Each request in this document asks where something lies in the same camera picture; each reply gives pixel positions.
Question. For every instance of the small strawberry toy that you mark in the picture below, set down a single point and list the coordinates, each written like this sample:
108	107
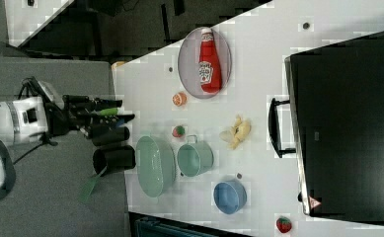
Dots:
178	131

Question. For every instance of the peeled yellow toy banana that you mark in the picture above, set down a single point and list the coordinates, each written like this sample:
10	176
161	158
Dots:
236	133

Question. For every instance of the green oval colander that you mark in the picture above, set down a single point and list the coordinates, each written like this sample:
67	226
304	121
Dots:
155	161

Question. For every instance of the grey round plate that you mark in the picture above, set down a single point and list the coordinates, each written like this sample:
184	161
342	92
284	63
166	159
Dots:
188	62

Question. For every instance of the orange slice toy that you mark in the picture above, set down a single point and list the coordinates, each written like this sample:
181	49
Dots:
179	99

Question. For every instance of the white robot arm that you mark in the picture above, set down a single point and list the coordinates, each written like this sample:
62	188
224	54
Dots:
40	119

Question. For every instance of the black toaster oven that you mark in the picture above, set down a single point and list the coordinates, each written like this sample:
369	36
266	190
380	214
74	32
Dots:
336	101

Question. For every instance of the green metal mug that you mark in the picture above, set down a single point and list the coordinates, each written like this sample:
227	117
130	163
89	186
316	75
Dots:
195	157

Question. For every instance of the green spatula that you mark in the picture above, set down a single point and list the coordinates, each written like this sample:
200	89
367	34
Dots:
88	188

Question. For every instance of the blue bowl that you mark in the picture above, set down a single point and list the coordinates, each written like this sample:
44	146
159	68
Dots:
229	196

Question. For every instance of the large strawberry toy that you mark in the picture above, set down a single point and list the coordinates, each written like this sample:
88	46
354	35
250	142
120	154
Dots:
283	224

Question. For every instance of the red ketchup bottle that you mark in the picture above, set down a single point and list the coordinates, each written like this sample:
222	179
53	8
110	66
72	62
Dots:
209	69

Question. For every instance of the black cup with spatula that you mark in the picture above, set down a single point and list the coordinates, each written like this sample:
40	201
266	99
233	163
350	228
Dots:
114	159

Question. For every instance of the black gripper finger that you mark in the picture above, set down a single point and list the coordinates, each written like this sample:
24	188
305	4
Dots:
115	121
107	104

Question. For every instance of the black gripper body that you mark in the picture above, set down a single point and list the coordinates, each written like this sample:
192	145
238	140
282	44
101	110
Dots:
70	114

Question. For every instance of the black cylinder cup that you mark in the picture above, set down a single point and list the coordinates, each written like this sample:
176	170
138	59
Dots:
118	134

